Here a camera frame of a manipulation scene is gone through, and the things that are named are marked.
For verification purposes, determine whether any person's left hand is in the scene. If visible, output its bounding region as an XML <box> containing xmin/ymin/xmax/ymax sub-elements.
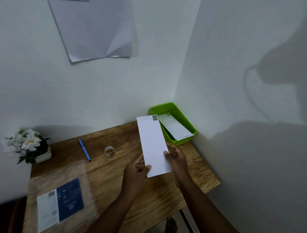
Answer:
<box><xmin>121</xmin><ymin>153</ymin><xmax>152</xmax><ymax>196</ymax></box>

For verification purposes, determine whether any person's right hand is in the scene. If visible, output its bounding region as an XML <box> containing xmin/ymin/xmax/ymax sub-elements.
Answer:
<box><xmin>163</xmin><ymin>142</ymin><xmax>190</xmax><ymax>182</ymax></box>

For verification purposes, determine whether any green plastic tray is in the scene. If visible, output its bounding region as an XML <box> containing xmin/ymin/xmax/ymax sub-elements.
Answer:
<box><xmin>150</xmin><ymin>102</ymin><xmax>198</xmax><ymax>146</ymax></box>

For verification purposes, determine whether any person's right forearm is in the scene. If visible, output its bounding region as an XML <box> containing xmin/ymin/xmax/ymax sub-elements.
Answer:
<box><xmin>176</xmin><ymin>176</ymin><xmax>240</xmax><ymax>233</ymax></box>

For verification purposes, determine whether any person's left forearm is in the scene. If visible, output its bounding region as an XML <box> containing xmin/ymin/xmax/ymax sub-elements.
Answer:
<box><xmin>85</xmin><ymin>189</ymin><xmax>136</xmax><ymax>233</ymax></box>

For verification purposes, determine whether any person's right foot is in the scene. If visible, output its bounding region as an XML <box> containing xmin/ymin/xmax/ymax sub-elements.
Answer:
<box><xmin>165</xmin><ymin>217</ymin><xmax>178</xmax><ymax>233</ymax></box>

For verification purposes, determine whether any clear plastic bag with card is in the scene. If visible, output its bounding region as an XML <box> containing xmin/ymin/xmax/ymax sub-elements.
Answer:
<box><xmin>23</xmin><ymin>161</ymin><xmax>99</xmax><ymax>233</ymax></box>

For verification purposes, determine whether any blue pen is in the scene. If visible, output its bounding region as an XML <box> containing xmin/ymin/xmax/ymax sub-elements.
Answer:
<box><xmin>78</xmin><ymin>139</ymin><xmax>92</xmax><ymax>162</ymax></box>

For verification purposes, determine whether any black table leg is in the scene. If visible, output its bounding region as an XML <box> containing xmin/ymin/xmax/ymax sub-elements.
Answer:
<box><xmin>179</xmin><ymin>209</ymin><xmax>195</xmax><ymax>233</ymax></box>

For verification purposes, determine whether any potted white flower plant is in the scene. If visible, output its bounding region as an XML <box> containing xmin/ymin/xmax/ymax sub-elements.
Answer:
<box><xmin>1</xmin><ymin>129</ymin><xmax>52</xmax><ymax>165</ymax></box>

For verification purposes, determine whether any dark red mattress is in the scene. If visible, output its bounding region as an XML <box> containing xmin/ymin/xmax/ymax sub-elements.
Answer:
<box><xmin>0</xmin><ymin>197</ymin><xmax>28</xmax><ymax>233</ymax></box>

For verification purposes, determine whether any white paper sheet on wall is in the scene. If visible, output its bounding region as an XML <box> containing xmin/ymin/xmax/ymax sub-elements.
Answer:
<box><xmin>47</xmin><ymin>0</ymin><xmax>138</xmax><ymax>63</ymax></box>

